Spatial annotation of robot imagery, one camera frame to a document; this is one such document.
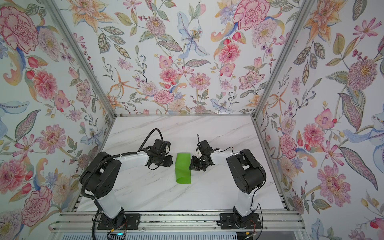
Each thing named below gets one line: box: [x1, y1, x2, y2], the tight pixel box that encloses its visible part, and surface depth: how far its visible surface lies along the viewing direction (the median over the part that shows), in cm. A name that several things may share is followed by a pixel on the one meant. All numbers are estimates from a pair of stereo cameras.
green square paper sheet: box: [175, 153, 192, 184], surface depth 95 cm
